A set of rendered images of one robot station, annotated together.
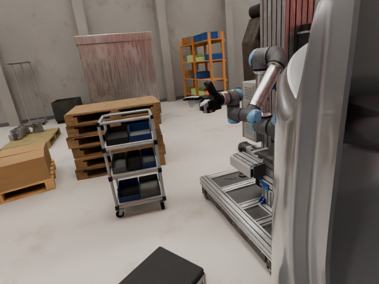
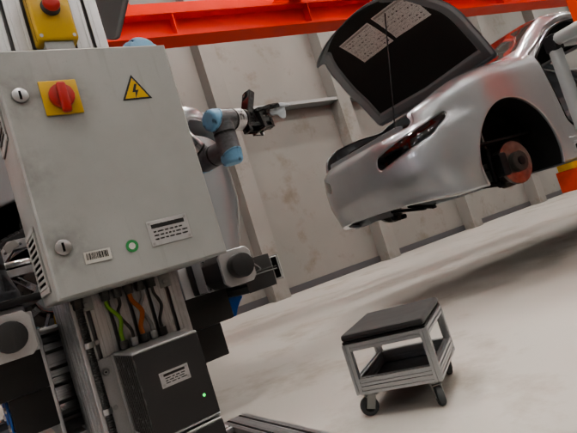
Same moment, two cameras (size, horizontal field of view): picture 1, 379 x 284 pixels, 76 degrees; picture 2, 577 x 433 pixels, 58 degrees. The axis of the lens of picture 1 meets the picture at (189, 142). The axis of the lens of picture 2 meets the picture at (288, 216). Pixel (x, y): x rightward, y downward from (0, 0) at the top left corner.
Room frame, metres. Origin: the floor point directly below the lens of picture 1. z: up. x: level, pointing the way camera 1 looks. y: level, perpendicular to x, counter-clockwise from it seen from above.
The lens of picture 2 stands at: (3.10, -0.61, 0.73)
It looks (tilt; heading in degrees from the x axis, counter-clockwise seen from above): 4 degrees up; 165
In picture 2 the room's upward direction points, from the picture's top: 17 degrees counter-clockwise
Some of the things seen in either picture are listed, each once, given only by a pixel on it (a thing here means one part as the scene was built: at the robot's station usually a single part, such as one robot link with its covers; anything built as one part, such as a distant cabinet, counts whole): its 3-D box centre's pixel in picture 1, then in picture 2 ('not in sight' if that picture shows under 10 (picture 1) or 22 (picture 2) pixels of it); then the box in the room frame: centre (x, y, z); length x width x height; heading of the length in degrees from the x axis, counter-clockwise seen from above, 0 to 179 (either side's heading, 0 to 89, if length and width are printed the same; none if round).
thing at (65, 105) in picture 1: (69, 109); not in sight; (7.83, 3.71, 0.33); 0.95 x 0.79 x 0.66; 18
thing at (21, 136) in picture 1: (32, 136); not in sight; (5.34, 3.49, 0.19); 1.38 x 0.95 x 0.38; 19
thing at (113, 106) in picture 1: (119, 133); not in sight; (3.67, 1.07, 0.47); 1.31 x 0.90 x 0.93; 101
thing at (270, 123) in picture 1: (280, 128); not in sight; (1.43, -0.57, 0.98); 0.13 x 0.12 x 0.14; 33
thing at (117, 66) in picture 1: (120, 82); not in sight; (6.39, 1.57, 1.07); 1.64 x 1.26 x 2.15; 109
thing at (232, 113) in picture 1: (235, 113); (226, 149); (1.38, -0.28, 1.12); 0.11 x 0.08 x 0.11; 33
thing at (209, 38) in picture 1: (201, 69); not in sight; (8.52, -0.67, 1.10); 2.38 x 0.65 x 2.19; 18
